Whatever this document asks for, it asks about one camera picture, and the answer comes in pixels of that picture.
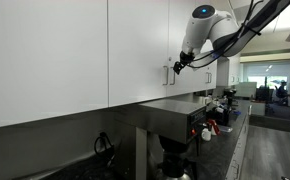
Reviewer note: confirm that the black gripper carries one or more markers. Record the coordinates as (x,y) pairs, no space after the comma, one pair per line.
(186,58)

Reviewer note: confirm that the white cabinet door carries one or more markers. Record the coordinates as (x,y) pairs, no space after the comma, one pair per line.
(200,80)
(135,50)
(45,50)
(213,80)
(181,83)

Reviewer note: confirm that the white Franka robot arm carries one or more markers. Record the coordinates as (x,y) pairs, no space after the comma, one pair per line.
(201,26)

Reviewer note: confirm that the white lower cabinet row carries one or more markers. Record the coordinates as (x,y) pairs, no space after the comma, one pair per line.
(240,150)

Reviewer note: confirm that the grey cabinet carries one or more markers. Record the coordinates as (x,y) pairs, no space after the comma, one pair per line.
(278,125)

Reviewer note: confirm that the white ceramic mug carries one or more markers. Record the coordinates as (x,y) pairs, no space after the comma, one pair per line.
(206,100)
(206,134)

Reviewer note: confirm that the stainless steel coffee machine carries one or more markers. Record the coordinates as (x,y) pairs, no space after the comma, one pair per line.
(165,120)

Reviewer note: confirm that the black espresso machine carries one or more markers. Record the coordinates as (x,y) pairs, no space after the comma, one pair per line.
(230,96)

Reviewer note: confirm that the black boxy countertop stand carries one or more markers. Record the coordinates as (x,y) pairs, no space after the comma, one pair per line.
(222,115)

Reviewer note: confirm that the small blue packet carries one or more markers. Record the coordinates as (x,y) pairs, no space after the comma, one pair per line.
(237,112)

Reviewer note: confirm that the clear plastic lidded container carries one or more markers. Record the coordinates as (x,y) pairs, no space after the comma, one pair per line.
(225,128)

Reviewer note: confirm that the black coffee pot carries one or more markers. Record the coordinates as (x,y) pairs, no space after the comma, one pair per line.
(173,163)

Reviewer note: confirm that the seated office person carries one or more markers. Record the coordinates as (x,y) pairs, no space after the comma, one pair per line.
(281,90)

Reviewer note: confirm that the white wall cabinet unit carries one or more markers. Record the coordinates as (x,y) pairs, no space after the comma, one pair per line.
(228,71)

